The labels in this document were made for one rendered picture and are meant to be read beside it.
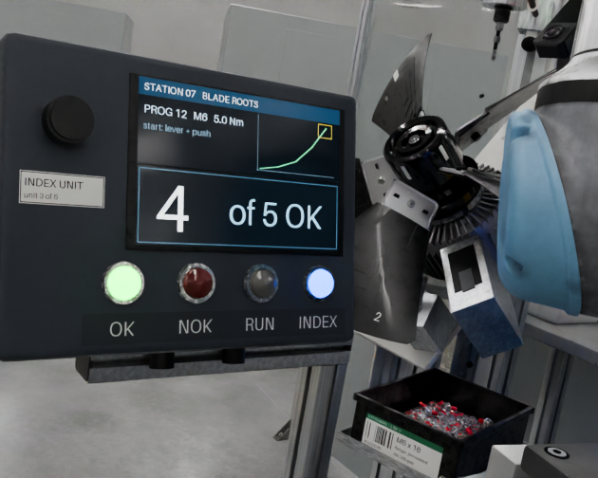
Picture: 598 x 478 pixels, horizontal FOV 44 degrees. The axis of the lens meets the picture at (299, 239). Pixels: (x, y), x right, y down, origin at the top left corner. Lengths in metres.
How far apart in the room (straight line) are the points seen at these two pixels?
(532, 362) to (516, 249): 1.64
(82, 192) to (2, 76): 0.08
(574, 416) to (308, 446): 1.39
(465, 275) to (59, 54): 0.88
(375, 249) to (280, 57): 5.54
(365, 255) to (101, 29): 7.19
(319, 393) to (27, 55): 0.37
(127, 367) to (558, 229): 0.31
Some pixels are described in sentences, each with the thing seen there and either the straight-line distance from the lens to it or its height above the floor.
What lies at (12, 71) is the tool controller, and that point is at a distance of 0.46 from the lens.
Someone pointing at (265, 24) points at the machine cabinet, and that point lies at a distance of 6.67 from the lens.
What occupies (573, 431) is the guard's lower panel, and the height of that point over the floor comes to 0.57.
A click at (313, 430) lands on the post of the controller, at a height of 0.97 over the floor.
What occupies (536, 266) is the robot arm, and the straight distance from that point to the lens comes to 0.43.
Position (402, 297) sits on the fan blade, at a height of 0.98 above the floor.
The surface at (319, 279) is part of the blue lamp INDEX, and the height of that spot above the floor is 1.12.
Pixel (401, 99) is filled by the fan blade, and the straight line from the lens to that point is 1.51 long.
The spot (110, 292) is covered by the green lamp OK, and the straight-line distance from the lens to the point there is 0.46.
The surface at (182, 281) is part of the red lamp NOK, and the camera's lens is 0.48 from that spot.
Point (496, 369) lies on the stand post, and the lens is 1.63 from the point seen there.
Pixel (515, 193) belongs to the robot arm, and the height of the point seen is 1.21.
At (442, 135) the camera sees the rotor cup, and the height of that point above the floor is 1.24.
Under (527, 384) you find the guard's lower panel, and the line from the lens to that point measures 2.08.
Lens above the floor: 1.24
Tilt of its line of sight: 10 degrees down
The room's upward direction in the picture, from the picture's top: 9 degrees clockwise
